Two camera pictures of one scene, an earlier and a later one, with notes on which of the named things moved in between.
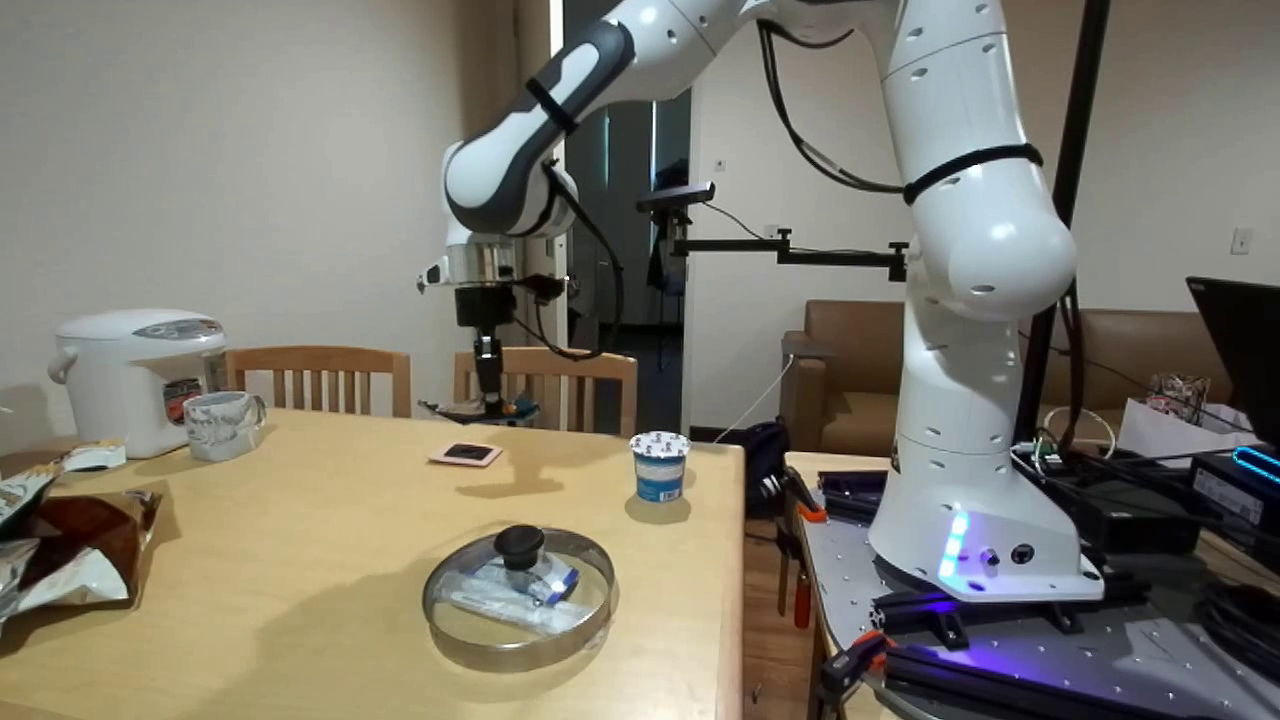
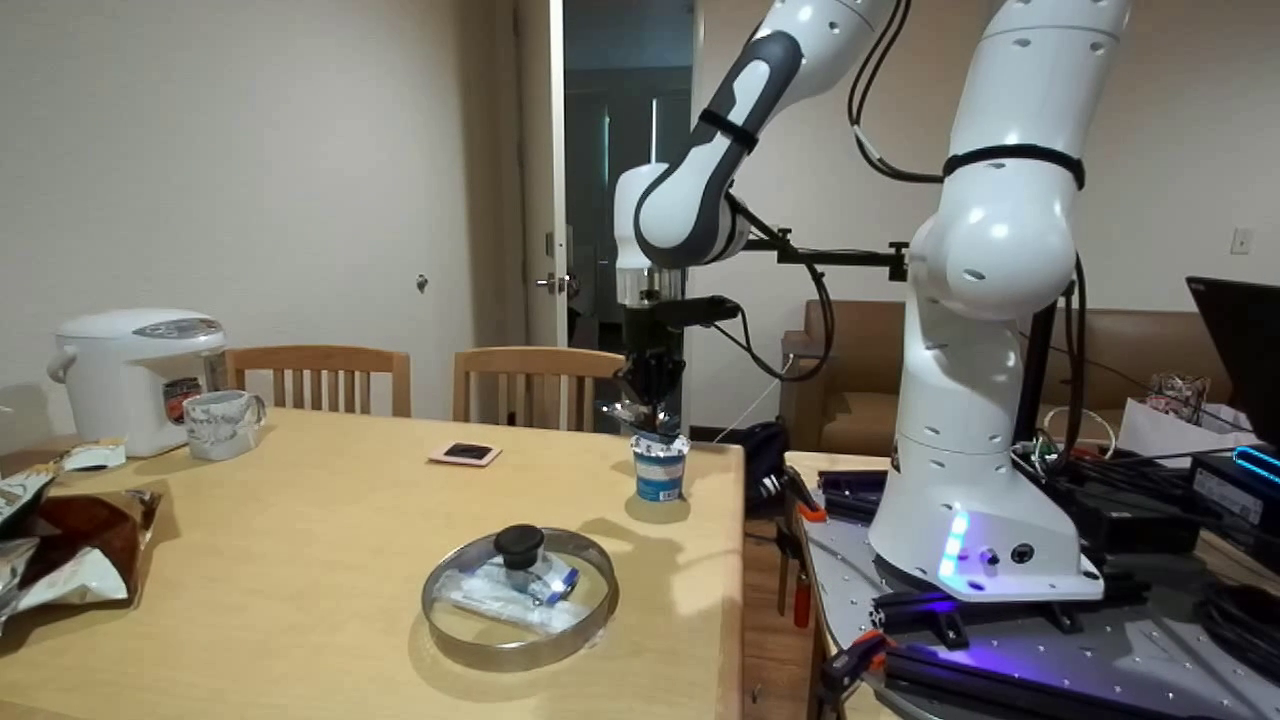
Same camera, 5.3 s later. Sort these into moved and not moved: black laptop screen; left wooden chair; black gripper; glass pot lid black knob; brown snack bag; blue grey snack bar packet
Moved: black gripper; blue grey snack bar packet
Not moved: left wooden chair; brown snack bag; glass pot lid black knob; black laptop screen
